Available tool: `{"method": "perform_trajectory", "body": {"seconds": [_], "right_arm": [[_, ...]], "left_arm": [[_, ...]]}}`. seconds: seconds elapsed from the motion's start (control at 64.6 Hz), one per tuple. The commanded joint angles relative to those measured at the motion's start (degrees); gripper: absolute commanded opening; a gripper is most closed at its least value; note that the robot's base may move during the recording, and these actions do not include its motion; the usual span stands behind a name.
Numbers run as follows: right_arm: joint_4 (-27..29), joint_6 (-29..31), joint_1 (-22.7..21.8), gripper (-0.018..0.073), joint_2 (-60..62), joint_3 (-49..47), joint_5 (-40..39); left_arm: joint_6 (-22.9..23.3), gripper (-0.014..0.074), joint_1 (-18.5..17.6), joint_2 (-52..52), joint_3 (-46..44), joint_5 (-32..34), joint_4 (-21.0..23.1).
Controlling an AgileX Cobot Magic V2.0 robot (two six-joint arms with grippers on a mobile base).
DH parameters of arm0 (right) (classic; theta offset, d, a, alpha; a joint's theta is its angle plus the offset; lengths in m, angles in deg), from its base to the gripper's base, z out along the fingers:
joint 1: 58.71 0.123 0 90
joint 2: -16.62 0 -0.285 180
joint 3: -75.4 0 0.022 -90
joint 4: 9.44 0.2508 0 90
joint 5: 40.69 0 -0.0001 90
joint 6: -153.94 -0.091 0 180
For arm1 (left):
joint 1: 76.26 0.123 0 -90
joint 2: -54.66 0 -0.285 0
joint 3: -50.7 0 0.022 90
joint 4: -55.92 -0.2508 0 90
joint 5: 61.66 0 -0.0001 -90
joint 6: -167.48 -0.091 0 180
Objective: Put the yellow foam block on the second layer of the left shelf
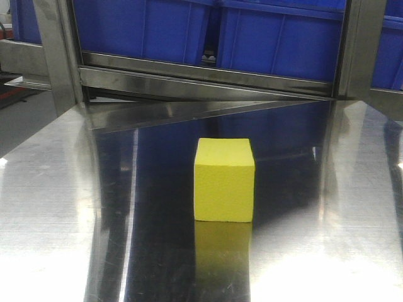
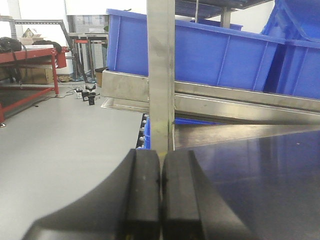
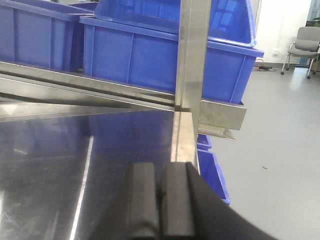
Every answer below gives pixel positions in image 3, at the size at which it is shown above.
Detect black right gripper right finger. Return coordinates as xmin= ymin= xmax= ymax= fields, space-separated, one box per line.
xmin=161 ymin=162 xmax=273 ymax=240

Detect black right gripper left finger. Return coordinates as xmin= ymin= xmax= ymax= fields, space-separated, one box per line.
xmin=96 ymin=162 xmax=159 ymax=240

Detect blue bin lower shelf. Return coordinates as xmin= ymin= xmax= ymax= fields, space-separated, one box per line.
xmin=196 ymin=133 xmax=231 ymax=205

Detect stainless steel shelf rack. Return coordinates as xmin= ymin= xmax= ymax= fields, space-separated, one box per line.
xmin=0 ymin=0 xmax=248 ymax=173

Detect blue plastic bin right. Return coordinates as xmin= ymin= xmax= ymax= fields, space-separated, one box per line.
xmin=79 ymin=16 xmax=264 ymax=104

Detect blue plastic bin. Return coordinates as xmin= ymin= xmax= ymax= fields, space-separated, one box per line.
xmin=79 ymin=16 xmax=264 ymax=104
xmin=0 ymin=0 xmax=94 ymax=72

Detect tilted blue bin inside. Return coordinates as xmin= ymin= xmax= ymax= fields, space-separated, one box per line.
xmin=94 ymin=0 xmax=257 ymax=48

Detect blue plastic bin left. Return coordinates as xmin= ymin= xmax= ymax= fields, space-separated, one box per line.
xmin=0 ymin=0 xmax=94 ymax=72

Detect grey office chair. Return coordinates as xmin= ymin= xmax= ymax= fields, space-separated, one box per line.
xmin=280 ymin=26 xmax=320 ymax=79

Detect cables on floor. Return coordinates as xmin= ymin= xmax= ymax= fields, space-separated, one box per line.
xmin=252 ymin=58 xmax=278 ymax=73

